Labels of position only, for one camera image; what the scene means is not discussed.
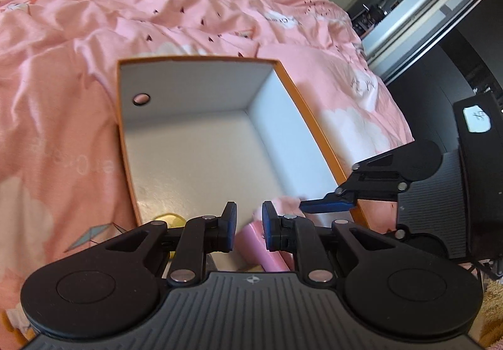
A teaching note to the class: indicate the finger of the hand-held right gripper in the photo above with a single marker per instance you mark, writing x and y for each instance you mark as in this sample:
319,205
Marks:
326,205
416,241

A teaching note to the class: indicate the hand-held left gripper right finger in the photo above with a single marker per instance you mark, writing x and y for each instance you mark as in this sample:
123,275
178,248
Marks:
269,227

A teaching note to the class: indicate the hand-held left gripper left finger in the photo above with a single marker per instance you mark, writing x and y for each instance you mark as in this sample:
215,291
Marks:
230,226

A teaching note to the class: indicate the pink glossy pack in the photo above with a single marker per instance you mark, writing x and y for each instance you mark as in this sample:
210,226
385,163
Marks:
259,252

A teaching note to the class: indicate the pink cartoon print pouch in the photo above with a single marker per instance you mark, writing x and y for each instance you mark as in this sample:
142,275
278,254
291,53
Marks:
283,201

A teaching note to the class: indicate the orange storage box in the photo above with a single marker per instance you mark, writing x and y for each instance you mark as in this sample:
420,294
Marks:
188,138

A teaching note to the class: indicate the yellow round toy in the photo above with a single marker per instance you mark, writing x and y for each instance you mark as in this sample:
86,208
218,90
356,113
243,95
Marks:
169,219

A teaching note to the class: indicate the beige fluffy rug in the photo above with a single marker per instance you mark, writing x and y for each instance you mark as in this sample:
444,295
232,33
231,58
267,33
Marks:
491,314

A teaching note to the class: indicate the dark wardrobe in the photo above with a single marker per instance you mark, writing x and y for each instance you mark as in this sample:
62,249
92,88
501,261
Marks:
452,71

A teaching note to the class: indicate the pink printed duvet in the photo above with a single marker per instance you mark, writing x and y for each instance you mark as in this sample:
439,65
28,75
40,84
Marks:
78,39

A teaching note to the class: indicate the white sliding door frame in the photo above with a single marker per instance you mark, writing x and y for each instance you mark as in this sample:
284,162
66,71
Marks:
416,12

